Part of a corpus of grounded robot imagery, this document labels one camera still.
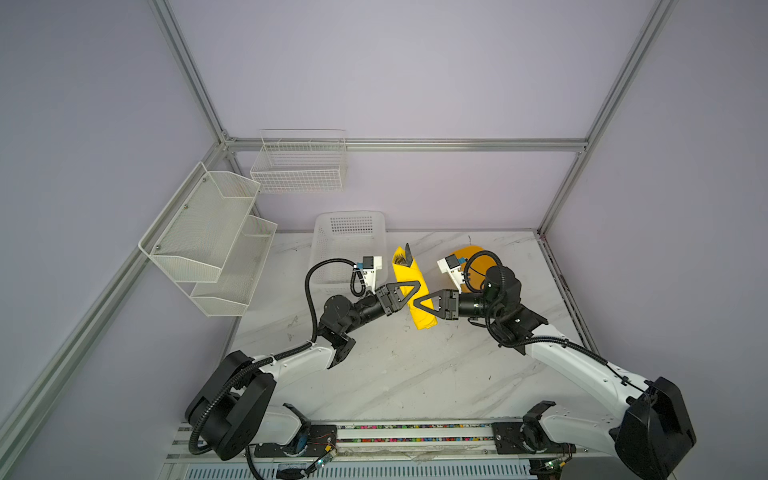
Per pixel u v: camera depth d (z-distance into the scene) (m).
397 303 0.66
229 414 0.42
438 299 0.65
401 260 0.68
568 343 0.51
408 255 0.69
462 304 0.64
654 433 0.40
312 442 0.73
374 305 0.65
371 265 0.67
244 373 0.43
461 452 0.73
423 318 0.67
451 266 0.66
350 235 1.19
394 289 0.69
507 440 0.73
